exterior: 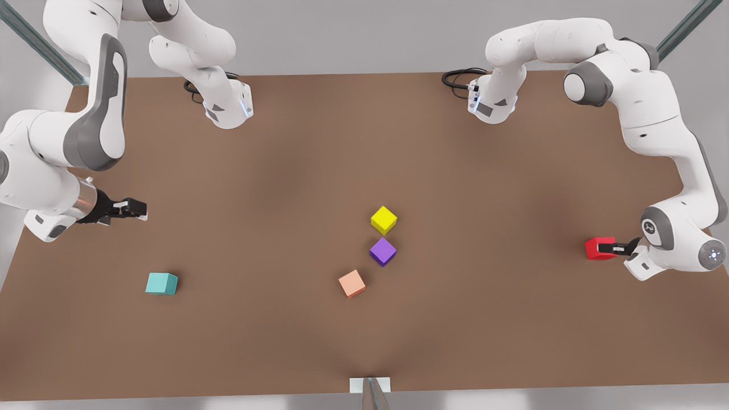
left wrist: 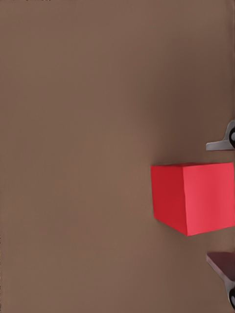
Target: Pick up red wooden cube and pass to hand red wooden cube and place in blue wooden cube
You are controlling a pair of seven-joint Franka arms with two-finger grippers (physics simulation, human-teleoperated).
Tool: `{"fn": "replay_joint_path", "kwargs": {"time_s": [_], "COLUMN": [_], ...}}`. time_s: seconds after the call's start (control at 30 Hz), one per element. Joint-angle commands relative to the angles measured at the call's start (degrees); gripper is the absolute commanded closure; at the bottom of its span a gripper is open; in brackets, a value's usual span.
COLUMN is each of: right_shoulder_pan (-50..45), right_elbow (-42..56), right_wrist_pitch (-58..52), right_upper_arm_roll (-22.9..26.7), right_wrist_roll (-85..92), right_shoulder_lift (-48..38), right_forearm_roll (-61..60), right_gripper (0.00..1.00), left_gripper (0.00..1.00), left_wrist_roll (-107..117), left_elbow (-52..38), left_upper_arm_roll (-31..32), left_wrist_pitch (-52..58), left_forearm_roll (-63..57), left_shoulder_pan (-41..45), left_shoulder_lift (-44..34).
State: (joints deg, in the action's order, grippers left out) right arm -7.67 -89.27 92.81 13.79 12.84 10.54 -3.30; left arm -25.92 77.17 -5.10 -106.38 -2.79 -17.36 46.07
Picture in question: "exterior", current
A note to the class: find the teal blue wooden cube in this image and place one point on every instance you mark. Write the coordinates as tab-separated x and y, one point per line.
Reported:
160	283

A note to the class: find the peach wooden cube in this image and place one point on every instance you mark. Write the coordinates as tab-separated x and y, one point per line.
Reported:
352	283

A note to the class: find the pale post foot plate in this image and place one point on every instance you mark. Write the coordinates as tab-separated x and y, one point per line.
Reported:
355	385

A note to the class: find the red wooden cube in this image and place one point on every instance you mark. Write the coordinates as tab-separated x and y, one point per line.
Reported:
593	249

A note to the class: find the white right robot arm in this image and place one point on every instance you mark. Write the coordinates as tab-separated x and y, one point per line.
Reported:
97	114

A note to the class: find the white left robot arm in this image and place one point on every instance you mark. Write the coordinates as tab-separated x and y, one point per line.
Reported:
655	108

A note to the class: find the purple wooden cube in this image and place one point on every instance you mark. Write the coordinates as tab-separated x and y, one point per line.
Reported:
383	251

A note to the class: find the yellow wooden cube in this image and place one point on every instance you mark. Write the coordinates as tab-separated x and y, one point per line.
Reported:
383	220

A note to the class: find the silver frame post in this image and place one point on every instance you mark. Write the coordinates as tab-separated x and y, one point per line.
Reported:
375	397
686	25
40	42

